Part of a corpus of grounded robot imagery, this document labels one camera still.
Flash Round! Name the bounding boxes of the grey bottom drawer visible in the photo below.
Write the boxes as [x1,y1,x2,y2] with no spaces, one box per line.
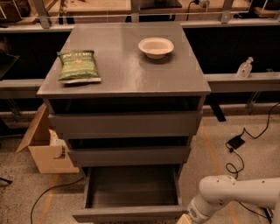
[73,164,186,223]

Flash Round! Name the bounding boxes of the grey drawer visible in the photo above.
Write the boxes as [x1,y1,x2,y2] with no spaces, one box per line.
[73,164,186,223]
[68,136,190,167]
[49,112,202,139]

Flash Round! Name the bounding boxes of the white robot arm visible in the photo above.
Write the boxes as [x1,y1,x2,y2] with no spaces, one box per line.
[176,175,280,224]

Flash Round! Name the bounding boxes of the grey middle drawer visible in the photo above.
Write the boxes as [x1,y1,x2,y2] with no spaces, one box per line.
[68,136,190,167]

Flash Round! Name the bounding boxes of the grey top drawer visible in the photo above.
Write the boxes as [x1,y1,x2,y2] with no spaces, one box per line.
[49,112,202,139]

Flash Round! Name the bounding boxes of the grey drawer cabinet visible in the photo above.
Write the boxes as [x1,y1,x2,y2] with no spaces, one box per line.
[36,22,212,176]

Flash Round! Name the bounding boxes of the black bar on floor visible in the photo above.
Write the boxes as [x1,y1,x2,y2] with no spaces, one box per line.
[263,208,274,224]

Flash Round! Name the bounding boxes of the black power adapter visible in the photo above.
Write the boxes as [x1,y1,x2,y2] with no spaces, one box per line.
[226,136,245,150]

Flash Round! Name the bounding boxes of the cardboard box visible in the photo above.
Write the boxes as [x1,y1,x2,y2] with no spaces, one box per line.
[16,104,79,174]

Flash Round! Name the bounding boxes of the white paper bowl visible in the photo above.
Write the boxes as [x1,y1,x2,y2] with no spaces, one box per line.
[138,38,174,60]

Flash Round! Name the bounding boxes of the green chip bag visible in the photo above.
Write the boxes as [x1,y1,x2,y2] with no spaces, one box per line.
[58,51,102,84]

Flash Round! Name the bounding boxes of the black floor cable left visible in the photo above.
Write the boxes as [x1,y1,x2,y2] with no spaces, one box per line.
[30,175,85,224]

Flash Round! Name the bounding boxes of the grey metal rail frame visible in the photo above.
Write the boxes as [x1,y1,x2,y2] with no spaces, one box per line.
[0,0,280,100]

